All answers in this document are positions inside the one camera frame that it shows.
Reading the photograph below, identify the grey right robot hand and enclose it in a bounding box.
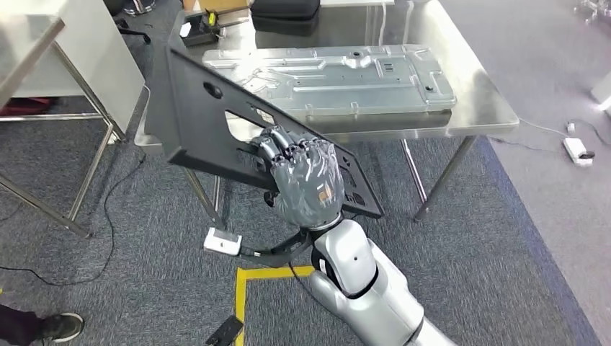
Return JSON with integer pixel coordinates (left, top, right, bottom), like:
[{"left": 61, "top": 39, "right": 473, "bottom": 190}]
[{"left": 250, "top": 126, "right": 346, "bottom": 230}]

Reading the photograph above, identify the black plastic panel part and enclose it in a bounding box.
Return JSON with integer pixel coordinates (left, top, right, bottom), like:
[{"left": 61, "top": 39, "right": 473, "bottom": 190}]
[{"left": 144, "top": 45, "right": 385, "bottom": 221}]

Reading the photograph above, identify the steel workbench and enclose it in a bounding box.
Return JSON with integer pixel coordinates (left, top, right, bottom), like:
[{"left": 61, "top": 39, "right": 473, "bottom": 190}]
[{"left": 133, "top": 0, "right": 521, "bottom": 231}]

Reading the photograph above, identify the grey stamped metal plate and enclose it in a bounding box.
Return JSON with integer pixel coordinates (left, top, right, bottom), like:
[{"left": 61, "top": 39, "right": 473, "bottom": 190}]
[{"left": 201, "top": 43, "right": 458, "bottom": 124}]

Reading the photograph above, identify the black zip case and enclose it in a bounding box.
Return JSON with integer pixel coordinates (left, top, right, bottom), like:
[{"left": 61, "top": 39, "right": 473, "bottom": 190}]
[{"left": 249, "top": 0, "right": 322, "bottom": 37}]

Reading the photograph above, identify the white panel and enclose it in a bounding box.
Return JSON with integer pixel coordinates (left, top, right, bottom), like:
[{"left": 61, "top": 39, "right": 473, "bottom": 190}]
[{"left": 12, "top": 0, "right": 146, "bottom": 136}]

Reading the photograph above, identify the white power strip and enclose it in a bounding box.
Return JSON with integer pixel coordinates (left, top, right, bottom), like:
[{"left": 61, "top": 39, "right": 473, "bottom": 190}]
[{"left": 562, "top": 137, "right": 596, "bottom": 168}]

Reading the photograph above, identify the person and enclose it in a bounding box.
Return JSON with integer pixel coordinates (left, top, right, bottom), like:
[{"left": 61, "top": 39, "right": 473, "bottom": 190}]
[{"left": 0, "top": 304, "right": 86, "bottom": 346}]

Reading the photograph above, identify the red box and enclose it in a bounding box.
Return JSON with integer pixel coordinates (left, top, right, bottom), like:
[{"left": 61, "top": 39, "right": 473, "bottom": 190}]
[{"left": 0, "top": 97, "right": 54, "bottom": 118}]

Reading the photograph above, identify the white cabinet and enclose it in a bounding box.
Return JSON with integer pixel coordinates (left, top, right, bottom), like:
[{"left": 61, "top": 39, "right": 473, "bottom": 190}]
[{"left": 591, "top": 70, "right": 611, "bottom": 118}]

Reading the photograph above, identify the steel table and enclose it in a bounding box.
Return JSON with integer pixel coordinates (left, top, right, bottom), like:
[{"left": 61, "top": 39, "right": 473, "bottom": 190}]
[{"left": 0, "top": 14, "right": 128, "bottom": 240}]

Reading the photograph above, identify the black camera bracket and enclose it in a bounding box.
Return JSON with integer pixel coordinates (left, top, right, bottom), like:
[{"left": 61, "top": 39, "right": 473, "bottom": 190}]
[{"left": 238, "top": 229, "right": 316, "bottom": 268}]

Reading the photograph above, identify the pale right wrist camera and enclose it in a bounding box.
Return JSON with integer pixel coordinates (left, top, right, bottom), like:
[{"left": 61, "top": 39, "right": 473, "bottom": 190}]
[{"left": 203, "top": 228, "right": 243, "bottom": 257}]

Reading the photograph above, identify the black floor cable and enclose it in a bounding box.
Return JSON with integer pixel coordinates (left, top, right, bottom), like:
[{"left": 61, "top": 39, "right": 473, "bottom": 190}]
[{"left": 0, "top": 152, "right": 148, "bottom": 288}]

